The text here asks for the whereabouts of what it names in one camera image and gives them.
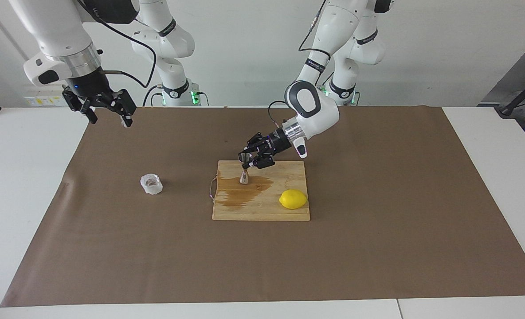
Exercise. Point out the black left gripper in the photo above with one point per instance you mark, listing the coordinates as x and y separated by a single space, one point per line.
276 141

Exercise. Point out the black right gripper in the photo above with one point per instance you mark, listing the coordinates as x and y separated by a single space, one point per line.
89 91

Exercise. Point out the steel double jigger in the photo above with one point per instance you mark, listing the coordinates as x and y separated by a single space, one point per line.
244 178

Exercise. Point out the small clear plastic cup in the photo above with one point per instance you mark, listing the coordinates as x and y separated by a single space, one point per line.
151 185

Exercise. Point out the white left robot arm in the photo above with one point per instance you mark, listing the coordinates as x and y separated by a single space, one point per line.
329 26

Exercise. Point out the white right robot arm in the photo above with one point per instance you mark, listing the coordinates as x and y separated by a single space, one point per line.
54 26

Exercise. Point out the wooden cutting board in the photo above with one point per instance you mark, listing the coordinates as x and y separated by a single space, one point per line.
262 208

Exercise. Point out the yellow lemon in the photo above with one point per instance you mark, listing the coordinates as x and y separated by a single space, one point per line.
293 199

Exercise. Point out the brown paper table mat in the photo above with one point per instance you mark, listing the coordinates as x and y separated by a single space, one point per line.
111 243

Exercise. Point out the black stand pole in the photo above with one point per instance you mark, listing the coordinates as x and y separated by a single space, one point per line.
511 106

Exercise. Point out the white wall socket box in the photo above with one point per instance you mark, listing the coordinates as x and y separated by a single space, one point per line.
45 101

